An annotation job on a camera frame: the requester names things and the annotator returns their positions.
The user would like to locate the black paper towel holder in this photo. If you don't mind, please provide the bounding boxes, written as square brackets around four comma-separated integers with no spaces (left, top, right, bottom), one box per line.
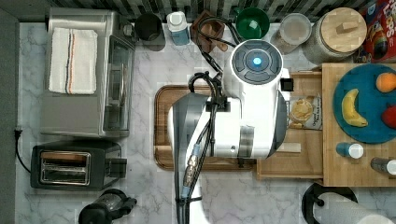
[302,183,358,224]

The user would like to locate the blue plate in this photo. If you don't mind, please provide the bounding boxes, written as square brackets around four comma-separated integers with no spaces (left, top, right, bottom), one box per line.
[332,64,396,144]

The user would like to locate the silver shaker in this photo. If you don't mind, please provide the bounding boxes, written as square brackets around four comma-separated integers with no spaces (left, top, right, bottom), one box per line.
[371,158,396,175]

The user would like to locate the cereal box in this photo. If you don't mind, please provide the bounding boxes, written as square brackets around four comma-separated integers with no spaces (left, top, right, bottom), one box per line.
[354,0,396,63]

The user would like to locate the red apple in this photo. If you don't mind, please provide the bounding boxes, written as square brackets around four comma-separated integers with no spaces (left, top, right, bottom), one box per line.
[381,105,396,129]

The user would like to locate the brown wooden utensil holder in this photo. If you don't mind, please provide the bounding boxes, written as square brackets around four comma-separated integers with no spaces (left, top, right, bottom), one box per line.
[190,9,228,53]

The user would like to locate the white striped towel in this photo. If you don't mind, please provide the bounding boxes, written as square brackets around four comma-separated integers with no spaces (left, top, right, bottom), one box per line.
[49,28,98,94]

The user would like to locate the wooden toast slice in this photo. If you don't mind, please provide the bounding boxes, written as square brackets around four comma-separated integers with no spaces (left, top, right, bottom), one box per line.
[40,152,87,161]

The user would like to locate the silver toaster oven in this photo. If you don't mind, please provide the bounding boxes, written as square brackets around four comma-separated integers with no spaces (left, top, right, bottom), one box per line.
[40,7,135,137]

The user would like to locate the green bowl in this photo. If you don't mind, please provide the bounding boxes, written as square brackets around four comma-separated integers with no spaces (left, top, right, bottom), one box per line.
[234,7,270,39]

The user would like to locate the glass jar with grains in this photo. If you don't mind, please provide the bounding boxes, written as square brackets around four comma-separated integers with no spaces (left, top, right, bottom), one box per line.
[271,13,312,55]

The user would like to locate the paper towel roll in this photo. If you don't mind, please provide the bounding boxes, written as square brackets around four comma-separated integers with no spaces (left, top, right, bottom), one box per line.
[313,192,395,224]

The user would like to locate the snack bag in drawer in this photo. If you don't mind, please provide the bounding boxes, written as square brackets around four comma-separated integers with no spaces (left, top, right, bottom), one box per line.
[288,95,322,130]

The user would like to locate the white blue bottle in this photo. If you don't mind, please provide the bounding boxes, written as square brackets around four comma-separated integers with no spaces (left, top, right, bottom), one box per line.
[166,11,190,46]

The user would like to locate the yellow banana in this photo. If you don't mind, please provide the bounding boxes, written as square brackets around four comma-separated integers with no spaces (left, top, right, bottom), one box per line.
[342,89,368,128]

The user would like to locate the wooden serving tray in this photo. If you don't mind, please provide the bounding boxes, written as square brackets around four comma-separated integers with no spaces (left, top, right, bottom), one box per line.
[153,85,257,172]

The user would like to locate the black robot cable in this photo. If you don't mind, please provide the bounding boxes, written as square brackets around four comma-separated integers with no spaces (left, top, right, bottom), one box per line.
[174,17,242,224]

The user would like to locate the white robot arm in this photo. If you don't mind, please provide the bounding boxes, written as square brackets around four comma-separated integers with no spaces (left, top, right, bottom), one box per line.
[167,39,293,224]

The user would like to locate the wooden drawer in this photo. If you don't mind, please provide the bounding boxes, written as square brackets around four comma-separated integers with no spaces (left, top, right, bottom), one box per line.
[255,72,323,180]

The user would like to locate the wooden drawer cabinet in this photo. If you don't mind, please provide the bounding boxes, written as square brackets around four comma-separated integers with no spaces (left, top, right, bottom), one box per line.
[321,63,395,187]

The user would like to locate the black cup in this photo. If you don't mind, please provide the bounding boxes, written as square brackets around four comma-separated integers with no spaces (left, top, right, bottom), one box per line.
[134,13,166,51]

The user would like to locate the orange fruit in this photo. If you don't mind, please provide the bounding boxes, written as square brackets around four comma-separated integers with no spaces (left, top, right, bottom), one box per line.
[375,73,396,92]

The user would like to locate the blue shaker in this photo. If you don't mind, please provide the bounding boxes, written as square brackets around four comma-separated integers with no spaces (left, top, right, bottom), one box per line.
[336,142,364,159]

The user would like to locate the black two-slot toaster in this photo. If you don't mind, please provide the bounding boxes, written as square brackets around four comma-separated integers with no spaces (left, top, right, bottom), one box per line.
[30,140,127,191]

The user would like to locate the toaster power cord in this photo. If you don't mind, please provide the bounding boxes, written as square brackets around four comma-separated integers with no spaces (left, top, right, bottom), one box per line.
[13,128,32,174]

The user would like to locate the large jar wooden lid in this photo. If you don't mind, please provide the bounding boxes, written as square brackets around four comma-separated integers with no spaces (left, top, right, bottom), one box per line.
[302,7,367,64]

